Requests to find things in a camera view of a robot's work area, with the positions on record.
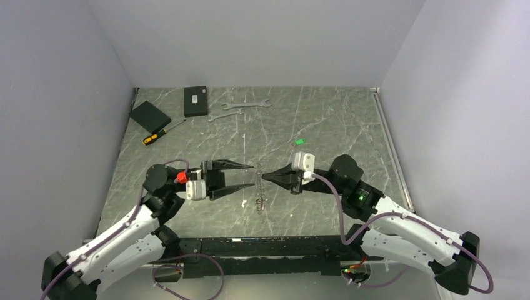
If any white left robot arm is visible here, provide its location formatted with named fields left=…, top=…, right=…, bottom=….
left=41, top=159, right=250, bottom=299

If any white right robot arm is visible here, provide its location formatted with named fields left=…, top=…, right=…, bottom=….
left=261, top=152, right=484, bottom=295

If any small silver wrench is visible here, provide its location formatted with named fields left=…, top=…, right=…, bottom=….
left=207, top=109, right=244, bottom=122

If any yellow black screwdriver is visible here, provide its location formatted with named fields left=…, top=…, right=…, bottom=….
left=142, top=119, right=186, bottom=146

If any large silver wrench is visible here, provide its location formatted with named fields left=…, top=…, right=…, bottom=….
left=222, top=99, right=273, bottom=111

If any flat black box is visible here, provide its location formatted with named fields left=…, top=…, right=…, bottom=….
left=129, top=101, right=171, bottom=134

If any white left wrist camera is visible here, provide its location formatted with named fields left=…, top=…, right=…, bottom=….
left=185, top=179, right=208, bottom=201

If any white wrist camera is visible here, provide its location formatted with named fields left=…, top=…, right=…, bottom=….
left=291, top=151, right=316, bottom=185
left=185, top=179, right=208, bottom=201

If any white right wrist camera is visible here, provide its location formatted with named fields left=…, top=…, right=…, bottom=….
left=291, top=151, right=316, bottom=185

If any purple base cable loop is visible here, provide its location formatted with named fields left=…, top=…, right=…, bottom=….
left=151, top=252, right=226, bottom=300

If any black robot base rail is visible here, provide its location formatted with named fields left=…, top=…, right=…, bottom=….
left=154, top=235, right=369, bottom=279

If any black network switch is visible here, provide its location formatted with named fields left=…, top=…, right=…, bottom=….
left=184, top=86, right=209, bottom=118

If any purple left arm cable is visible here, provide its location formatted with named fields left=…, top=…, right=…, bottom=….
left=39, top=159, right=191, bottom=300

